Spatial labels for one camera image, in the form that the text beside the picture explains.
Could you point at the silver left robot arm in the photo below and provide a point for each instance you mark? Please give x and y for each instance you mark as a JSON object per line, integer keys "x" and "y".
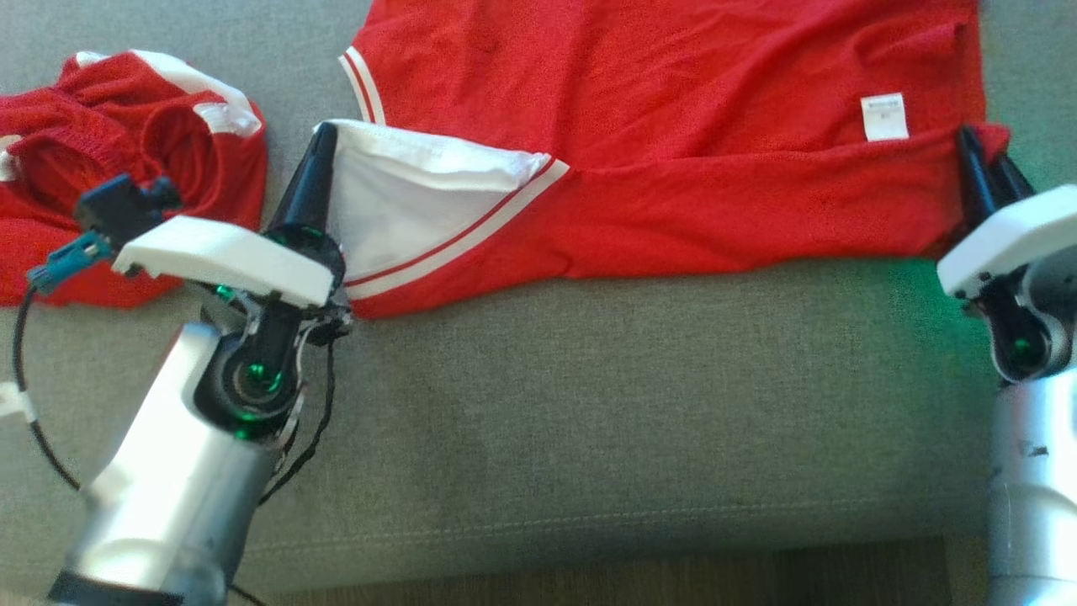
{"x": 168, "y": 488}

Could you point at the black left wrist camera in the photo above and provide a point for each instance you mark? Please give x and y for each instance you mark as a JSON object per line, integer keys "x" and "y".
{"x": 118, "y": 206}

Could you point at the grey sofa seat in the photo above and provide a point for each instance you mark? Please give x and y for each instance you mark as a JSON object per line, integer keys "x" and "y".
{"x": 589, "y": 404}

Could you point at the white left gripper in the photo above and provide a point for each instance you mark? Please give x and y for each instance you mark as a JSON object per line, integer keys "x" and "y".
{"x": 219, "y": 257}

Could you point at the red Bulls basketball jersey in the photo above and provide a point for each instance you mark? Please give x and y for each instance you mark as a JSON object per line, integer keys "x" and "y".
{"x": 673, "y": 84}

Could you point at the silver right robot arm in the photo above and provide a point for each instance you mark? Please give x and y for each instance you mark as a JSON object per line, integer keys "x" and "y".
{"x": 1035, "y": 471}

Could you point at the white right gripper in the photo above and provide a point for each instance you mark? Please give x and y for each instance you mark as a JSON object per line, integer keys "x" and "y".
{"x": 1010, "y": 240}

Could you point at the red shorts with white bands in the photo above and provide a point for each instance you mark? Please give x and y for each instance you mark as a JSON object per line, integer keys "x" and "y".
{"x": 219, "y": 177}

